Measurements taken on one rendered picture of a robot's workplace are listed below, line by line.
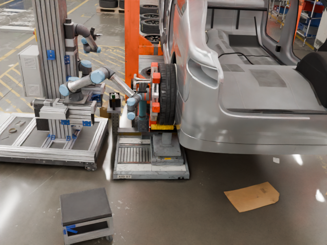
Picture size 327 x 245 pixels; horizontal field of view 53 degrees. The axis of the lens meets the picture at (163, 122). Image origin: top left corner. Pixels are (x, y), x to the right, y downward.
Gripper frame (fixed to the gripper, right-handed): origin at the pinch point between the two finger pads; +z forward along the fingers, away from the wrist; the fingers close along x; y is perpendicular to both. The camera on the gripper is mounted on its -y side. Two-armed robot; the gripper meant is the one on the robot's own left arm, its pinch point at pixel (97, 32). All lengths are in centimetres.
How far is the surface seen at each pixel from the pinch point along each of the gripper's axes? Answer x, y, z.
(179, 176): 155, 101, -94
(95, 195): 95, 78, -183
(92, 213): 103, 77, -203
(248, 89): 197, -3, -50
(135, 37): 62, -19, -36
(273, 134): 221, -9, -142
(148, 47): 26, 54, 152
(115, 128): 52, 108, -32
